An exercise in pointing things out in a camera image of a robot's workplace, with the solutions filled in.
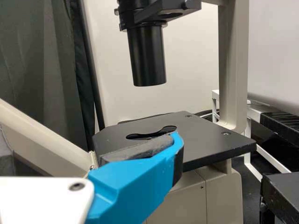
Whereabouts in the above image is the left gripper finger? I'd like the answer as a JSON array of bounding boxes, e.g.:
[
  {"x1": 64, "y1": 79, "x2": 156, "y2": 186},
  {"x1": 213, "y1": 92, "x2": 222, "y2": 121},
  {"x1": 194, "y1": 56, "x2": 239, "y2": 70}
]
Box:
[{"x1": 85, "y1": 131, "x2": 185, "y2": 224}]

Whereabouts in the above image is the black platform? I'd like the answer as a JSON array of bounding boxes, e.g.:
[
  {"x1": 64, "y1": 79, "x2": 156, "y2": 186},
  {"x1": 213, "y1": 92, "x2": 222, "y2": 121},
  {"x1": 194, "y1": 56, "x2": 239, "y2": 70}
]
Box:
[
  {"x1": 211, "y1": 90, "x2": 299, "y2": 175},
  {"x1": 261, "y1": 172, "x2": 299, "y2": 224}
]

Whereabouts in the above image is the cream microscope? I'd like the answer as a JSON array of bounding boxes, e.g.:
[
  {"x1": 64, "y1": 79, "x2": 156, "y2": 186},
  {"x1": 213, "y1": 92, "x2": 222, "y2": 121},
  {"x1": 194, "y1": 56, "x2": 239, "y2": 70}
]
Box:
[{"x1": 0, "y1": 0, "x2": 257, "y2": 224}]

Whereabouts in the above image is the white box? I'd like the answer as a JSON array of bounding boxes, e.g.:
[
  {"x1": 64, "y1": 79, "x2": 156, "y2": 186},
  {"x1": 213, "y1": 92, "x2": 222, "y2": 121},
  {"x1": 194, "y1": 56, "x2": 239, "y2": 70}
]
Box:
[{"x1": 85, "y1": 0, "x2": 299, "y2": 112}]

